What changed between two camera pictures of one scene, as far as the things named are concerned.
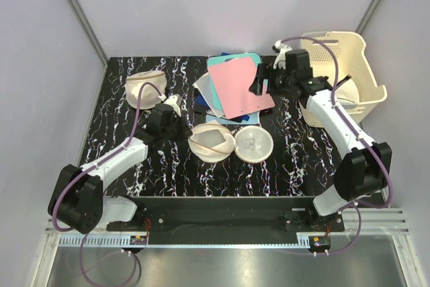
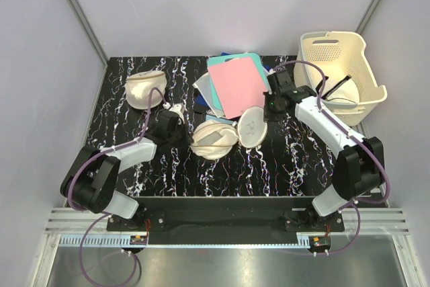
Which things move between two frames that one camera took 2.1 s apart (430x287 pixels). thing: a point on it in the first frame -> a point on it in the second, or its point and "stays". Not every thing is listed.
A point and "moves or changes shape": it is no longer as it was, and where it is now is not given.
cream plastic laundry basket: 341,57 stays
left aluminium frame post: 80,15 stays
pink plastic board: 233,78 stays
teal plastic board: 215,60 stays
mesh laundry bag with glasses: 211,143 moves or changes shape
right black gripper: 265,71 -> 268,116
